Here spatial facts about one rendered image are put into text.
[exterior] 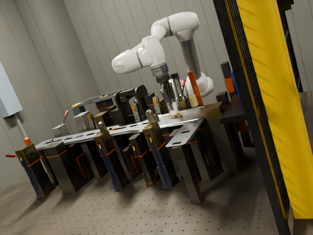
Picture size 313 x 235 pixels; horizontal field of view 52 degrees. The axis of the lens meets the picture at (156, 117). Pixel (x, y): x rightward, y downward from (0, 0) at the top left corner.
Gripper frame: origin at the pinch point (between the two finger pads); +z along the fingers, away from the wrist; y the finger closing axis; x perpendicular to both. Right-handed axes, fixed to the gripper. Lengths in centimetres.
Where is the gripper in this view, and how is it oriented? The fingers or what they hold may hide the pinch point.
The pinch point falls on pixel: (173, 108)
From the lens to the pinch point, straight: 178.7
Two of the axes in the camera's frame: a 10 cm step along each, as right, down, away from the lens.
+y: -3.9, 3.8, -8.4
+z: 3.3, 9.1, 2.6
